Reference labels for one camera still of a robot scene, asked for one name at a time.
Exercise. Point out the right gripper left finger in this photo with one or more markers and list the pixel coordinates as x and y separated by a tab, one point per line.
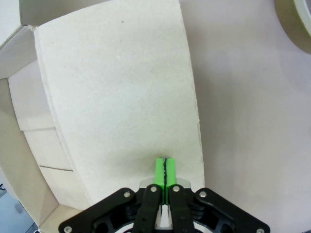
159	174

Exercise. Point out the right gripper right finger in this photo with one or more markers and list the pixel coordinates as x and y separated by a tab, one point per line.
170	174

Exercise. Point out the brown cardboard box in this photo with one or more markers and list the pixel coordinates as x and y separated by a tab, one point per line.
116	85

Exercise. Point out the brown packing tape roll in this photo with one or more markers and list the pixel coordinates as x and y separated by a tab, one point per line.
291	26

